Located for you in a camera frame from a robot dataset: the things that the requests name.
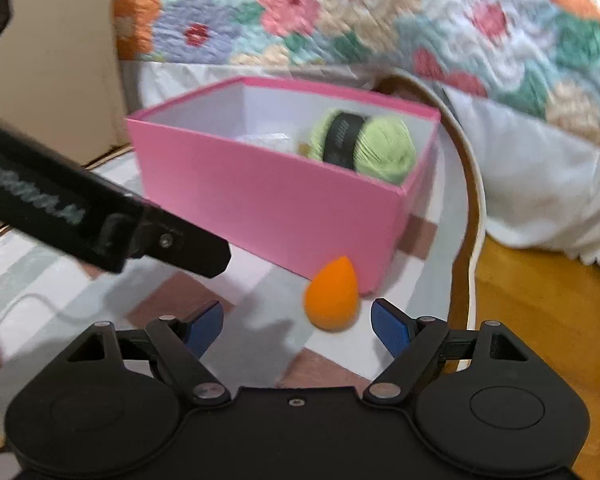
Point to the brown cardboard box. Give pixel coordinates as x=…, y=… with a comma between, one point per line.
x=55, y=60

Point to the green yarn ball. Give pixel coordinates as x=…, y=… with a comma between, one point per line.
x=380, y=150

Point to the gold tube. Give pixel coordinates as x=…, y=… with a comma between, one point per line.
x=303, y=148

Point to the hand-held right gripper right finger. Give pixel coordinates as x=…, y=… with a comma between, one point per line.
x=391, y=327

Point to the orange makeup sponge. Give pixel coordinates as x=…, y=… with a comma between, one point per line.
x=330, y=295

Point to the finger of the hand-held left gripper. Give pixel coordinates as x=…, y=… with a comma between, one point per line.
x=185, y=247

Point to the pink cardboard box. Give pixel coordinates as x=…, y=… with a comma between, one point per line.
x=280, y=200

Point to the striped rug with gold trim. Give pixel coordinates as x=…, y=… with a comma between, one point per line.
x=40, y=275

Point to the blue white wipes packet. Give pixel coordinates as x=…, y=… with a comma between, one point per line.
x=262, y=141

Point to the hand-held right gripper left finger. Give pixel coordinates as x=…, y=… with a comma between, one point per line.
x=204, y=325

